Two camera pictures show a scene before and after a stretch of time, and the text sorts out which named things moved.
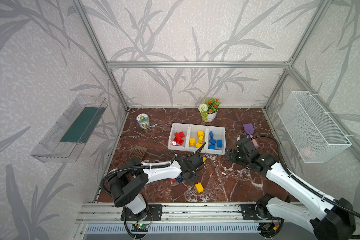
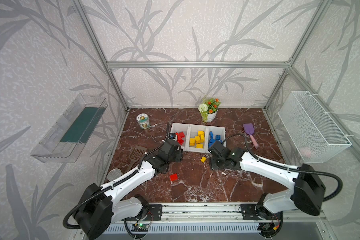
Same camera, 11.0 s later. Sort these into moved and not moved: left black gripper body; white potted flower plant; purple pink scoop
Moved: left black gripper body
Not moved: white potted flower plant; purple pink scoop
